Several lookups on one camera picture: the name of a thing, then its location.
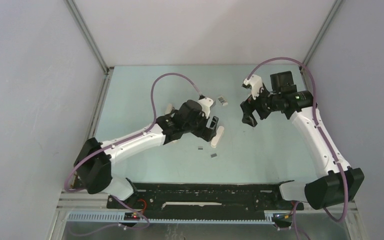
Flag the right aluminium frame post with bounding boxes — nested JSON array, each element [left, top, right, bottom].
[[302, 0, 346, 66]]

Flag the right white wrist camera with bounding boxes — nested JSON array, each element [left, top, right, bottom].
[[242, 74, 263, 97]]

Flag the open staple box tray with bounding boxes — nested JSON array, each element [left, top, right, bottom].
[[217, 95, 228, 106]]

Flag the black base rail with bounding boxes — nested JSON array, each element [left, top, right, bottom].
[[124, 182, 295, 222]]

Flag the beige brown mini stapler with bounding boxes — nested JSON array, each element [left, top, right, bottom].
[[164, 103, 175, 115]]

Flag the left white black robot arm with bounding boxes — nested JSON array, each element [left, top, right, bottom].
[[73, 97, 219, 208]]

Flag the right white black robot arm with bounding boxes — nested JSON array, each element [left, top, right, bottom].
[[240, 71, 365, 210]]

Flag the aluminium frame post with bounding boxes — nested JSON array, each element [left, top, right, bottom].
[[302, 0, 346, 66], [64, 0, 110, 75]]

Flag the long white stapler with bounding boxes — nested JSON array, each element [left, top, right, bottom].
[[210, 126, 225, 148]]

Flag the left aluminium frame post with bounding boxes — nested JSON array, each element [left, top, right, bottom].
[[64, 0, 110, 75]]

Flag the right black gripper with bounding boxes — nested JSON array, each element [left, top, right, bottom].
[[240, 83, 281, 127]]

